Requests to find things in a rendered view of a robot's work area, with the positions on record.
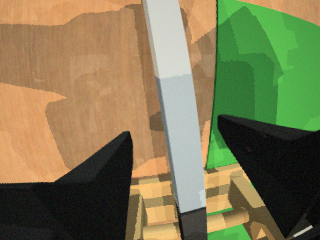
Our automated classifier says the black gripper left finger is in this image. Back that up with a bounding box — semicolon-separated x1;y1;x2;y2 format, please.
0;131;133;240

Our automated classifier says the red putter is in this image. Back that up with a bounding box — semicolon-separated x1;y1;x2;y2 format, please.
143;0;208;240

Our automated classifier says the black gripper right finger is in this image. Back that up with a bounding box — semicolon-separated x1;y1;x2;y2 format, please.
217;115;320;239

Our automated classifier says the green putting mat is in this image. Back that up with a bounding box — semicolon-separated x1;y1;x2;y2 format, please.
205;0;320;171

